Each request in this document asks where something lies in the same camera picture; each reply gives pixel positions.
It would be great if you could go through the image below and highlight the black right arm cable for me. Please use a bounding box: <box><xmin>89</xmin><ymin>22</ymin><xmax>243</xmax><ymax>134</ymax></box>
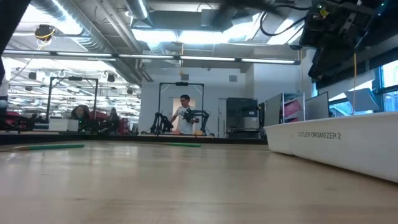
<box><xmin>259</xmin><ymin>11</ymin><xmax>308</xmax><ymax>37</ymax></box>

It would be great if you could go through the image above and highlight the hanging grey outlet box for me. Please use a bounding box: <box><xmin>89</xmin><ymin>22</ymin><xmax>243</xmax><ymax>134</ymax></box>
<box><xmin>179</xmin><ymin>42</ymin><xmax>190</xmax><ymax>82</ymax></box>

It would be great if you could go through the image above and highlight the black table edge frame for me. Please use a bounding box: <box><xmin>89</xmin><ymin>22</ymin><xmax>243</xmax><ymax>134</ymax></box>
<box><xmin>0</xmin><ymin>133</ymin><xmax>268</xmax><ymax>146</ymax></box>

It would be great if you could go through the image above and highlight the green-handled gold utensil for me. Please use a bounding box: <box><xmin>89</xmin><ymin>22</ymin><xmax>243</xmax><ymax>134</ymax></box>
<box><xmin>164</xmin><ymin>142</ymin><xmax>202</xmax><ymax>148</ymax></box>

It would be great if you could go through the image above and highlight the white cutlery organizer tray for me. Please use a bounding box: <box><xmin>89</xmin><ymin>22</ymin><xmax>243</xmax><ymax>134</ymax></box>
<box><xmin>263</xmin><ymin>111</ymin><xmax>398</xmax><ymax>184</ymax></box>

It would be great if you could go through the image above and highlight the long ceiling light strip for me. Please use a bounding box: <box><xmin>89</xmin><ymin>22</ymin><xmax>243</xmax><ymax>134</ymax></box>
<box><xmin>1</xmin><ymin>49</ymin><xmax>302</xmax><ymax>65</ymax></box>

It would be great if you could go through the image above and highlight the gold knife green handle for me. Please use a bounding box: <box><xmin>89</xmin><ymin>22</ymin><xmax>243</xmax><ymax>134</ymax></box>
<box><xmin>0</xmin><ymin>142</ymin><xmax>85</xmax><ymax>152</ymax></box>

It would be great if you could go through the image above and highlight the grey partition panel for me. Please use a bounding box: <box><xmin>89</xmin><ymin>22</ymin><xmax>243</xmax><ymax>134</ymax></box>
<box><xmin>264</xmin><ymin>92</ymin><xmax>283</xmax><ymax>127</ymax></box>

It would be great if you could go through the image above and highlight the black equipment cabinet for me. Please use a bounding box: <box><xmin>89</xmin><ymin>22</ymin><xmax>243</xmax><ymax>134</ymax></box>
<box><xmin>226</xmin><ymin>97</ymin><xmax>261</xmax><ymax>139</ymax></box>

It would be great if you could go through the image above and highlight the metal wire shelf rack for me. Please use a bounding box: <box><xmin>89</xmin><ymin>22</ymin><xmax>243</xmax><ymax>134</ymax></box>
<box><xmin>281</xmin><ymin>91</ymin><xmax>306</xmax><ymax>124</ymax></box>

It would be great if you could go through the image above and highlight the person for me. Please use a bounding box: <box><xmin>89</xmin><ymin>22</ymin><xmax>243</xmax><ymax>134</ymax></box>
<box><xmin>70</xmin><ymin>105</ymin><xmax>91</xmax><ymax>131</ymax></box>
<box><xmin>170</xmin><ymin>94</ymin><xmax>200</xmax><ymax>136</ymax></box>
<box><xmin>108</xmin><ymin>107</ymin><xmax>121</xmax><ymax>133</ymax></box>

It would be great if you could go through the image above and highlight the black yellow cable reel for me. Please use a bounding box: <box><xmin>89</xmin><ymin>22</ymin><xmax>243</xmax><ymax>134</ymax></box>
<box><xmin>33</xmin><ymin>24</ymin><xmax>54</xmax><ymax>42</ymax></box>

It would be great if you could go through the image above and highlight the white low cabinet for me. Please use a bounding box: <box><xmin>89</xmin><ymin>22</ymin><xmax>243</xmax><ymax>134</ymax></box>
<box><xmin>43</xmin><ymin>116</ymin><xmax>80</xmax><ymax>132</ymax></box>

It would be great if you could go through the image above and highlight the white tilted panel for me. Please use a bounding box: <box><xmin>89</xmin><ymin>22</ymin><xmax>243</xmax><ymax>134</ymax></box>
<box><xmin>343</xmin><ymin>88</ymin><xmax>381</xmax><ymax>113</ymax></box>

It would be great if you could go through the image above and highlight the black background rig frame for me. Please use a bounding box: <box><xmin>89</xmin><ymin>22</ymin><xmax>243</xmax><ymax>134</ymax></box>
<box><xmin>157</xmin><ymin>82</ymin><xmax>205</xmax><ymax>135</ymax></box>
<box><xmin>46</xmin><ymin>76</ymin><xmax>100</xmax><ymax>121</ymax></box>

